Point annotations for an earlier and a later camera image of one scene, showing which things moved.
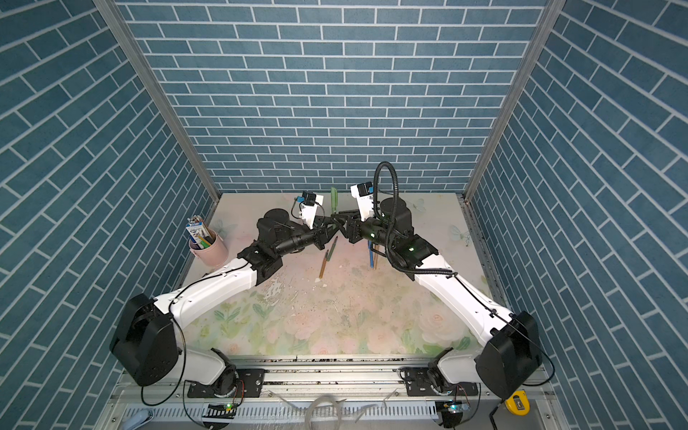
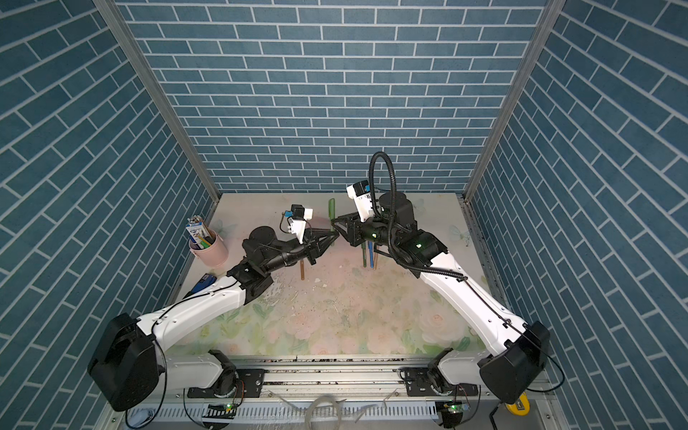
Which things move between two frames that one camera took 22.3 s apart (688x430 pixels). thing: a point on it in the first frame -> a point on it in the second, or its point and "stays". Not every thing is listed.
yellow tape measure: x=519 y=403 stays
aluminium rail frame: x=330 y=393 stays
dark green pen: x=333 y=198 -> x=365 y=253
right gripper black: x=354 y=232 stays
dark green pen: x=332 y=248 -> x=331 y=212
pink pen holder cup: x=215 y=254 stays
